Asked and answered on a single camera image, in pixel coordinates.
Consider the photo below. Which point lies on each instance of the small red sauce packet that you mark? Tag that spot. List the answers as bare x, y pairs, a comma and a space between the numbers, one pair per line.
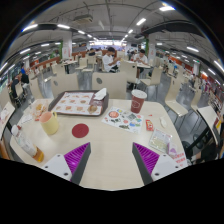
149, 125

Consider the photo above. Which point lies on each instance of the seated person facing camera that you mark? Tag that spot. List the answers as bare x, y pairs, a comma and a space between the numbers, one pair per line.
140, 57

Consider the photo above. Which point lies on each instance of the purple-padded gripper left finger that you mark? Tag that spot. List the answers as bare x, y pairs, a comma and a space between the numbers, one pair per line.
70, 166

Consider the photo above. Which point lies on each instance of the beige chair behind table centre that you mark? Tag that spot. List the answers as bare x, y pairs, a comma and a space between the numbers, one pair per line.
115, 83

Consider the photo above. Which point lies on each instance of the small white packet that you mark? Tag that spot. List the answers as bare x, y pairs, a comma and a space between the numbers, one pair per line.
163, 122

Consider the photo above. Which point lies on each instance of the person in dark clothes left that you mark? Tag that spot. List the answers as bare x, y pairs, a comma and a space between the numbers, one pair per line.
20, 81

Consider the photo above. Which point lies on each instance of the beige chair right side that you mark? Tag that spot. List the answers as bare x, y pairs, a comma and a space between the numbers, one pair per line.
171, 102

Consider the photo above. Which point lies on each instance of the colourful sticker sheet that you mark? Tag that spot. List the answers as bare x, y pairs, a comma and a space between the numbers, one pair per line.
123, 119

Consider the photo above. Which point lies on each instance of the white crumpled napkin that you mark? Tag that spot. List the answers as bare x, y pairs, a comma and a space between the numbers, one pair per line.
100, 94

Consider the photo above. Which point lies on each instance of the clear plastic wrapper packet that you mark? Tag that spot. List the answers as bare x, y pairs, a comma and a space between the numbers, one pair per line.
160, 140

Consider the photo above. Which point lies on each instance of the beige chair behind table left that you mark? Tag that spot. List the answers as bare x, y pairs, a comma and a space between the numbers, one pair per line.
67, 82

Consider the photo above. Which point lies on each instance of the food wrapper with snacks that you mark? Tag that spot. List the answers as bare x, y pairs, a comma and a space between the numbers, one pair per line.
38, 107

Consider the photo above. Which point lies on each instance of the pink white leaflet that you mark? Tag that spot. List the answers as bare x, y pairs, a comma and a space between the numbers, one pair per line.
179, 157

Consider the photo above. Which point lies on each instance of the dark red round coaster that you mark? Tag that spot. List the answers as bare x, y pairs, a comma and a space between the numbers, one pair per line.
80, 130

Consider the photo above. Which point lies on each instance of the brown food tray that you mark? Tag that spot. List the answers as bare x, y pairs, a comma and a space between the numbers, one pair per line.
104, 100

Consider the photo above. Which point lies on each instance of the plastic bottle with orange drink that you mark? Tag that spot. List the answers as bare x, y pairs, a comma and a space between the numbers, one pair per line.
26, 144

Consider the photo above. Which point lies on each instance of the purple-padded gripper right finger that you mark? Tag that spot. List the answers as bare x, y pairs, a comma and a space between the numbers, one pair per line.
151, 165

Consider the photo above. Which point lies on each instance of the printed tray liner paper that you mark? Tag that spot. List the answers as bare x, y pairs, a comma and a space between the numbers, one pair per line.
78, 103

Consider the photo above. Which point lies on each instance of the beige chair behind table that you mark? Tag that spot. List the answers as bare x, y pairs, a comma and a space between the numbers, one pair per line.
115, 83
67, 82

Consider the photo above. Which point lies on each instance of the yellow mug with pink lid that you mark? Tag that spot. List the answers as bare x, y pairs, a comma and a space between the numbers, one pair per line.
49, 122

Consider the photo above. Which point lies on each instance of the red paper cup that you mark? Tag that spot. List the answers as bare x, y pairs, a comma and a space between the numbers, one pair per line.
138, 98

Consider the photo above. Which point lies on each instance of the person in white shirt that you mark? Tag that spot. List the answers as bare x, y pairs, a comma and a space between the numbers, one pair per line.
109, 61

